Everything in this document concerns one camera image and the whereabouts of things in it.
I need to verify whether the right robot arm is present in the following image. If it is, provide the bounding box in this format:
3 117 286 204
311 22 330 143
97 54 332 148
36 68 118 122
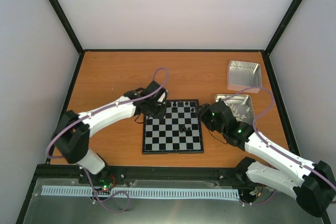
195 101 335 218

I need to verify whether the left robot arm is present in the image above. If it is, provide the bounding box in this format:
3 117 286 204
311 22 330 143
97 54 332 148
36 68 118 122
51 81 168 184

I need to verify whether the pile of white chess pieces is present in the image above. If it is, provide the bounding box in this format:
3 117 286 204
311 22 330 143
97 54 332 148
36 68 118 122
230 105 250 121

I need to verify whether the silver tin with white pieces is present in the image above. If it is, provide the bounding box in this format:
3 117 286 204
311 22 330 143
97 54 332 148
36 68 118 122
215 94 255 125

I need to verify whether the small circuit board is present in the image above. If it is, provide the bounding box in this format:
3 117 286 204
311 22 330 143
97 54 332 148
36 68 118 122
98 175 116 195

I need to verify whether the black and silver chessboard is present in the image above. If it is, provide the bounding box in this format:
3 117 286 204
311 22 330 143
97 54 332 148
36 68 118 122
142 99 204 154

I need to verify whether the empty silver tin lid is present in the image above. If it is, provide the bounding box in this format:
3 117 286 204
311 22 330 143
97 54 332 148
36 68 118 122
227 60 263 93

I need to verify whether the black frame rail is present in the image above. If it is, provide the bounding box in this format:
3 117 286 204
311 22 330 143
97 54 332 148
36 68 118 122
89 166 257 187

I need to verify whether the light blue cable duct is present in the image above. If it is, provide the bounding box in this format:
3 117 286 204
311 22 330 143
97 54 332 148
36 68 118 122
40 185 239 201

